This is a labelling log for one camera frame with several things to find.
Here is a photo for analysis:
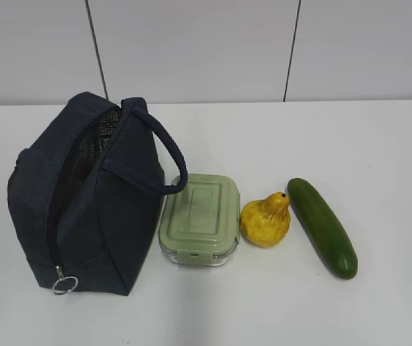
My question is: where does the dark blue lunch bag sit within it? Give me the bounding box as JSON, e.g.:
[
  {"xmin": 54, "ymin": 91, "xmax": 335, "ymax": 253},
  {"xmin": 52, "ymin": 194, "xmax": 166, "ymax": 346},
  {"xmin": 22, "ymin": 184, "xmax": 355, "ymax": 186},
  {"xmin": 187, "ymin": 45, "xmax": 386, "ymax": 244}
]
[{"xmin": 7, "ymin": 92, "xmax": 188, "ymax": 296}]

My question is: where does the green lid glass container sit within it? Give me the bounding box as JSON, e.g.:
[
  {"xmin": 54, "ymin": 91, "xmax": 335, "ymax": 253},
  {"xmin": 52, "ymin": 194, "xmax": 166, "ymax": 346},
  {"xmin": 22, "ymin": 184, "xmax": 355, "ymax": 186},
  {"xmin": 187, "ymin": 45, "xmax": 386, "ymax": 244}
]
[{"xmin": 158, "ymin": 174, "xmax": 240, "ymax": 267}]

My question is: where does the yellow toy pear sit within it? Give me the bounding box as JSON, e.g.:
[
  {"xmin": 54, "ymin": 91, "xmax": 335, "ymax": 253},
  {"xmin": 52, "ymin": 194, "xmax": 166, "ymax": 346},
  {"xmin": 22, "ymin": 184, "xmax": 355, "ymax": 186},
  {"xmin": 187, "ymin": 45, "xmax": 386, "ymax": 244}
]
[{"xmin": 240, "ymin": 192, "xmax": 291, "ymax": 248}]

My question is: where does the green toy cucumber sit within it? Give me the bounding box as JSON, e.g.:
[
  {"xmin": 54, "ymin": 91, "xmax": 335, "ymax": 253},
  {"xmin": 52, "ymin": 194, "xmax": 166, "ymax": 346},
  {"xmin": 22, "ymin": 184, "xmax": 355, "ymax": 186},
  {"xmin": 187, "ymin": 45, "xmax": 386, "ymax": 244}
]
[{"xmin": 287, "ymin": 177, "xmax": 359, "ymax": 280}]

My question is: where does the silver zipper pull ring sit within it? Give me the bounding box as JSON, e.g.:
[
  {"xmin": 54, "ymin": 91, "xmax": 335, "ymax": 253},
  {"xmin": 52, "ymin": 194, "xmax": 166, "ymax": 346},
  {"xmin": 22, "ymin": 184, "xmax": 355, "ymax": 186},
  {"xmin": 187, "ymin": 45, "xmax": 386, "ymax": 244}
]
[{"xmin": 51, "ymin": 265, "xmax": 79, "ymax": 296}]

